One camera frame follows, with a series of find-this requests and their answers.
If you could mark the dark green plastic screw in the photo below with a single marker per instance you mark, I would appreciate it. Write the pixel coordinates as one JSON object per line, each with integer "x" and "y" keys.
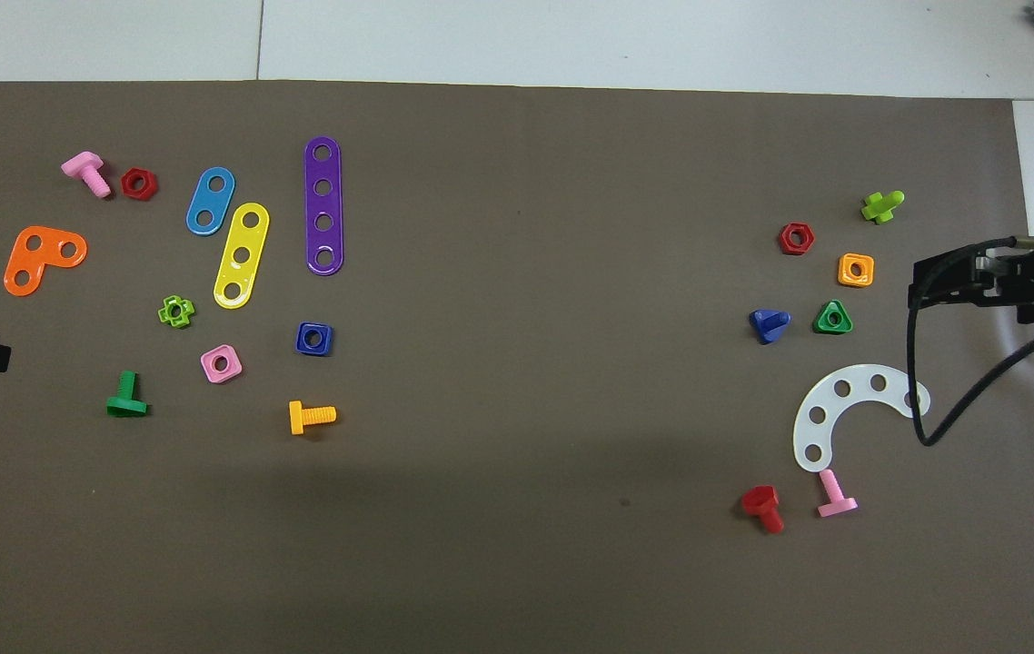
{"x": 127, "y": 407}

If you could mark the orange square plastic nut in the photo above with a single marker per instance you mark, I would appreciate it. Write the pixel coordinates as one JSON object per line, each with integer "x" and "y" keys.
{"x": 844, "y": 280}

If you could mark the purple four-hole plastic strip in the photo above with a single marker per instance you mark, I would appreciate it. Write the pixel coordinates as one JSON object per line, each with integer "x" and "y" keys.
{"x": 323, "y": 205}

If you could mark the yellow three-hole plastic strip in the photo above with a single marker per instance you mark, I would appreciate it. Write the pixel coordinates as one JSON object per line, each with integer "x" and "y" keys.
{"x": 247, "y": 238}

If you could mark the blue triangle-head plastic screw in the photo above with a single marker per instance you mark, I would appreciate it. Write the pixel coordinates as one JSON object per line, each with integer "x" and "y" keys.
{"x": 764, "y": 324}

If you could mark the blue two-hole plastic strip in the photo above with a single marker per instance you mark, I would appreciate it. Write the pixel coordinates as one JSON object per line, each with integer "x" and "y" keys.
{"x": 211, "y": 202}

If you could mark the orange angled three-hole plate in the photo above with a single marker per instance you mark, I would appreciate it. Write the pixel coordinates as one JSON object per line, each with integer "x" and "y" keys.
{"x": 46, "y": 259}

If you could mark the brown table mat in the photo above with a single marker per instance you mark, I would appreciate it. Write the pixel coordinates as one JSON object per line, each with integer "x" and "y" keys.
{"x": 517, "y": 363}

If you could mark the pink plastic screw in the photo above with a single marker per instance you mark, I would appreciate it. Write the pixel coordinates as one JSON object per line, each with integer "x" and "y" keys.
{"x": 837, "y": 506}
{"x": 84, "y": 166}

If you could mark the blue square plastic nut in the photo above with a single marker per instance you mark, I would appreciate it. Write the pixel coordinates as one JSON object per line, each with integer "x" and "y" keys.
{"x": 303, "y": 348}

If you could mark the red hexagonal plastic nut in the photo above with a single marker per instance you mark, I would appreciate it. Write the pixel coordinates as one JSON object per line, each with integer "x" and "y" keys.
{"x": 152, "y": 187}
{"x": 784, "y": 242}

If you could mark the red plastic screw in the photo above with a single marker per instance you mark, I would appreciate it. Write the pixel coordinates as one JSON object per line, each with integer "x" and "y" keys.
{"x": 760, "y": 500}

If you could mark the lime green cross nut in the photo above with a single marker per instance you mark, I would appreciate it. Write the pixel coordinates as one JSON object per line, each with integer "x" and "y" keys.
{"x": 186, "y": 313}

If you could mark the pink square plastic nut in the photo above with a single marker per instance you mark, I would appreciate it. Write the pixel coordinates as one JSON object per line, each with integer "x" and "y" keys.
{"x": 233, "y": 371}

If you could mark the lime green cross-head screw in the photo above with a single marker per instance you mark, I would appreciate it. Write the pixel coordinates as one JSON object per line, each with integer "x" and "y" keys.
{"x": 879, "y": 209}

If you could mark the yellow plastic screw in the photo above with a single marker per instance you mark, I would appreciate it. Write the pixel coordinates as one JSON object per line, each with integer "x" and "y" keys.
{"x": 297, "y": 418}

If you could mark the white curved five-hole strip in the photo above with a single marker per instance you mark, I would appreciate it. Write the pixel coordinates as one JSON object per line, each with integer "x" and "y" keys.
{"x": 828, "y": 401}

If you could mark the green triangular plastic nut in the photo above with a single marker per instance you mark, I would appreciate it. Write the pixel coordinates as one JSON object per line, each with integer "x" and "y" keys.
{"x": 821, "y": 327}

